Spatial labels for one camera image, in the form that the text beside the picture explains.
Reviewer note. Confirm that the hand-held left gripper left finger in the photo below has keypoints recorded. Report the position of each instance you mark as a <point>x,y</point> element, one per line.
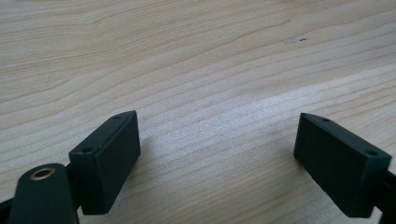
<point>106,168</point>

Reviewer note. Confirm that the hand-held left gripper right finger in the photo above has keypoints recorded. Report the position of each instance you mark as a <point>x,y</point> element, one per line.
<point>339,168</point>

